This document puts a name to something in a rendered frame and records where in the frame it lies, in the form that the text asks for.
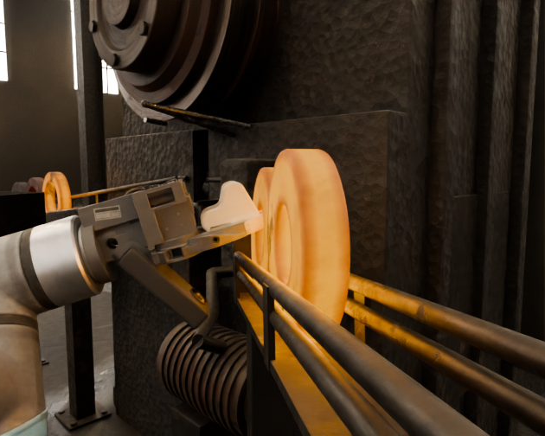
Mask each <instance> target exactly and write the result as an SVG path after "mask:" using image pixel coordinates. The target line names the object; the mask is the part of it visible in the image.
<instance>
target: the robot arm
mask: <svg viewBox="0 0 545 436"><path fill-rule="evenodd" d="M141 188H142V189H141ZM139 189H141V190H140V191H137V192H134V193H132V194H130V193H131V192H132V191H135V190H139ZM77 211H78V214H79V216H77V215H73V216H70V217H67V218H64V219H60V220H58V221H52V222H49V223H46V224H43V225H40V226H37V227H34V228H30V229H26V230H23V231H20V232H17V233H13V234H9V235H5V236H3V237H0V436H47V414H48V408H47V407H46V405H45V395H44V387H43V377H42V359H41V349H40V339H39V330H38V320H37V315H38V314H40V313H43V312H46V311H51V310H53V309H56V308H59V307H62V306H63V305H69V304H72V303H74V302H77V301H80V300H82V299H86V298H90V297H93V296H96V295H99V294H101V293H102V291H103V288H104V285H105V283H109V282H112V281H114V280H116V278H117V267H116V261H118V260H119V262H118V264H119V265H120V266H121V267H122V268H123V269H125V270H126V271H127V272H128V273H129V274H130V275H131V276H132V277H133V278H134V279H136V280H137V281H138V282H139V283H140V284H142V285H143V286H144V287H145V288H146V289H148V290H149V291H150V292H151V293H152V294H154V295H155V296H156V297H157V298H158V299H160V300H161V301H162V302H163V303H164V304H165V305H167V306H168V307H169V308H170V309H172V310H173V311H174V312H175V313H176V314H177V315H178V316H179V317H180V318H181V319H182V320H184V321H185V322H186V323H187V324H189V325H190V326H191V327H192V328H198V327H199V326H200V325H201V324H202V323H203V322H204V321H205V320H206V319H207V318H208V300H207V299H205V297H204V295H203V294H202V293H201V292H200V291H198V290H196V289H195V288H193V287H192V286H191V285H190V284H189V283H188V282H186V281H185V280H184V279H183V278H182V277H181V276H179V275H178V274H177V273H176V272H175V271H174V270H173V269H171V268H170V267H169V266H168V265H167V264H169V263H173V262H177V261H180V260H185V259H187V258H190V257H193V256H195V255H197V254H199V253H200V252H204V251H207V250H209V249H212V248H216V247H219V246H222V245H225V244H227V243H229V242H231V241H234V240H238V239H240V238H242V237H245V236H246V235H248V234H251V233H254V232H256V231H258V230H260V229H262V228H264V220H263V211H262V210H260V211H258V209H257V208H256V207H255V205H254V204H253V201H252V200H251V198H250V196H249V195H248V193H247V192H246V190H245V188H244V187H243V185H242V184H240V183H237V182H236V181H228V182H226V183H224V184H223V185H222V186H221V194H220V200H219V201H218V203H216V204H215V205H213V206H210V207H207V208H205V209H204V210H203V211H202V212H201V216H200V219H201V224H202V225H201V226H200V227H197V224H196V218H195V216H194V213H195V211H194V205H193V202H192V200H191V197H190V193H188V191H187V188H186V185H185V182H184V181H183V180H182V179H178V180H176V179H173V180H170V181H167V182H165V183H164V184H160V185H159V184H154V185H151V186H150V185H147V186H144V187H142V186H138V187H136V188H134V189H131V190H129V191H127V192H126V193H125V195H124V196H121V197H117V198H114V199H111V200H108V201H104V202H99V203H95V204H92V205H89V206H85V207H83V208H79V209H77ZM111 238H114V239H116V240H117V242H118V245H113V244H112V243H111V241H110V239H111ZM122 255H123V256H122ZM115 260H116V261H115Z"/></svg>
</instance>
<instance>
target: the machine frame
mask: <svg viewBox="0 0 545 436"><path fill-rule="evenodd" d="M540 3H541V0H281V11H280V19H279V30H278V34H277V38H276V42H275V44H274V47H273V51H272V54H271V57H270V60H269V62H268V63H267V65H266V69H265V71H264V73H263V74H262V75H261V77H260V79H259V81H258V82H257V84H256V85H255V87H254V88H253V89H252V91H251V92H250V93H249V94H248V95H247V96H246V97H245V98H244V99H243V100H242V101H240V102H239V103H238V104H236V105H235V106H232V107H230V108H228V109H226V110H223V111H219V112H216V113H215V114H214V115H212V116H215V117H218V118H223V119H230V120H234V121H238V122H242V123H247V124H250V128H249V129H247V128H242V127H238V126H234V125H226V124H223V123H218V122H214V121H210V120H206V119H205V120H203V122H204V123H207V124H210V125H214V126H216V127H219V128H222V129H224V130H227V131H230V132H233V133H235V134H236V136H235V138H231V137H229V136H227V135H224V134H221V133H219V132H216V131H211V130H209V129H207V128H204V127H201V126H199V125H194V124H191V125H183V124H177V123H173V122H171V121H169V122H168V124H167V126H161V125H154V124H150V123H145V122H144V119H143V118H142V117H140V116H139V115H137V114H136V113H135V112H134V111H133V110H132V109H131V108H130V106H129V105H128V104H127V102H126V101H125V99H124V97H123V95H122V94H121V96H122V121H123V137H119V138H107V139H106V173H107V188H108V189H111V188H116V187H121V186H126V185H130V184H135V183H144V182H149V181H154V180H158V179H163V178H168V177H173V176H188V177H189V180H188V181H184V182H185V185H186V188H187V191H188V193H190V197H191V200H192V202H196V203H197V201H205V200H206V199H207V197H206V194H205V193H204V192H203V190H202V186H203V184H204V183H205V181H206V172H207V171H208V177H210V176H221V172H220V165H221V162H222V161H223V160H225V159H231V158H265V159H277V157H278V155H279V153H280V152H281V151H283V150H286V149H319V150H322V151H325V152H326V153H328V154H329V155H330V157H331V158H332V160H333V162H334V164H335V165H336V167H337V171H338V174H339V176H340V179H341V182H342V186H343V192H344V196H345V201H346V206H347V211H348V218H349V240H350V269H349V272H350V273H353V274H355V275H358V276H360V277H363V278H365V279H370V280H373V281H374V282H377V283H380V284H383V285H386V286H389V287H392V288H394V289H397V290H400V291H402V292H406V293H409V294H412V295H414V296H416V297H419V298H423V299H426V300H428V301H431V302H434V303H436V304H439V305H443V306H445V307H448V308H451V309H454V310H455V311H460V312H463V313H465V314H467V315H470V316H473V317H477V318H480V319H482V320H484V321H487V322H490V323H493V324H496V325H499V326H502V327H504V328H507V329H509V330H513V331H516V332H519V333H521V318H522V304H523V276H524V261H525V247H526V233H527V218H528V204H529V176H530V161H531V147H532V132H533V117H534V104H535V76H536V61H537V47H538V32H539V17H540ZM115 261H116V260H115ZM118 262H119V260H118V261H116V267H117V278H116V280H114V281H112V282H111V285H112V328H113V351H114V374H115V386H114V387H113V404H114V406H115V407H116V415H117V416H118V417H120V418H121V419H122V420H123V421H125V422H126V423H127V424H128V425H130V426H131V427H132V428H134V429H135V430H136V431H137V432H138V433H140V434H141V435H142V436H171V412H170V410H171V408H172V407H174V406H176V397H175V396H173V395H172V394H170V393H169V392H168V391H167V390H166V389H165V388H164V386H163V384H162V383H161V382H160V380H159V378H158V375H157V355H158V352H159V349H160V347H161V345H162V343H163V341H164V339H165V338H166V337H167V335H168V334H169V333H170V332H171V331H172V330H173V329H174V328H175V312H174V311H173V310H172V309H170V308H169V307H168V306H167V305H165V304H164V303H163V302H162V301H161V300H160V299H158V298H157V297H156V296H155V295H154V294H152V293H151V292H150V291H149V290H148V289H146V288H145V287H144V286H143V285H142V284H140V283H139V282H138V281H137V280H136V279H134V278H133V277H132V276H131V275H130V274H129V273H128V272H127V271H126V270H125V269H123V268H122V267H121V266H120V265H119V264H118ZM371 309H372V310H374V311H377V312H379V313H381V314H382V315H384V316H386V317H389V318H391V319H392V320H394V321H395V322H397V323H399V324H402V325H404V326H406V327H408V328H409V329H411V330H414V331H416V332H418V333H420V334H421V335H422V336H424V337H427V338H429V339H431V340H433V341H434V342H436V343H439V344H441V345H443V346H445V347H447V348H448V349H450V350H452V351H454V352H456V353H458V354H460V355H462V356H464V357H466V358H468V359H470V360H472V361H474V362H476V363H478V364H479V365H481V366H483V367H485V368H487V369H489V370H491V371H493V372H495V373H497V374H499V375H501V376H503V377H505V378H507V379H508V380H510V381H512V382H514V383H516V384H517V377H518V367H517V366H515V365H513V364H511V363H509V362H506V361H504V360H502V359H500V358H498V357H496V356H493V355H491V354H489V353H487V352H485V351H482V350H480V349H478V348H476V347H474V346H471V345H470V344H468V343H465V342H463V341H460V340H458V339H457V338H455V337H452V336H449V335H447V334H446V333H444V332H442V331H439V330H436V329H434V328H433V327H431V326H428V325H426V324H423V323H422V322H420V321H417V320H415V319H413V318H411V317H409V316H406V315H404V314H402V313H400V312H398V311H395V310H393V309H391V308H389V307H387V306H386V305H382V304H380V303H378V302H376V301H374V300H372V299H371ZM371 331H372V349H373V350H374V351H376V352H377V353H378V354H380V355H381V356H383V357H384V358H386V359H387V360H388V361H390V362H391V363H392V364H393V365H394V366H396V367H397V368H398V369H400V370H402V371H403V372H404V373H406V374H407V375H409V376H410V377H411V378H413V379H414V380H415V381H417V382H418V383H419V384H420V385H422V386H423V387H424V388H426V389H427V390H429V391H430V392H432V393H433V394H435V395H436V396H437V397H439V398H440V399H441V400H442V401H443V402H445V403H446V404H448V405H449V406H450V407H452V408H453V409H455V410H456V411H457V412H459V413H460V414H462V415H463V416H465V417H466V419H468V420H469V421H471V422H472V423H473V424H475V425H476V426H478V427H479V428H481V429H482V430H483V431H485V432H486V433H488V434H489V435H490V436H535V435H532V434H529V433H526V432H523V431H521V430H518V429H515V419H513V418H512V417H510V416H509V415H508V414H506V413H504V412H503V411H501V410H499V409H498V408H496V407H494V406H492V405H491V404H490V403H489V402H487V401H485V400H483V399H482V398H480V397H479V396H477V395H475V394H474V393H473V392H471V391H469V390H468V389H466V388H464V387H462V386H461V385H459V384H458V383H456V382H455V381H453V380H452V379H450V378H449V377H447V376H445V375H443V374H442V373H440V372H439V371H438V370H436V369H434V368H432V367H431V366H429V365H428V364H426V363H425V362H422V361H421V360H420V359H419V358H417V357H415V356H413V355H412V354H410V353H408V352H407V351H405V350H404V349H402V348H401V347H399V346H398V345H396V344H395V343H392V342H391V341H389V340H388V339H387V338H385V337H383V336H382V335H380V334H378V333H377V332H375V331H374V330H371Z"/></svg>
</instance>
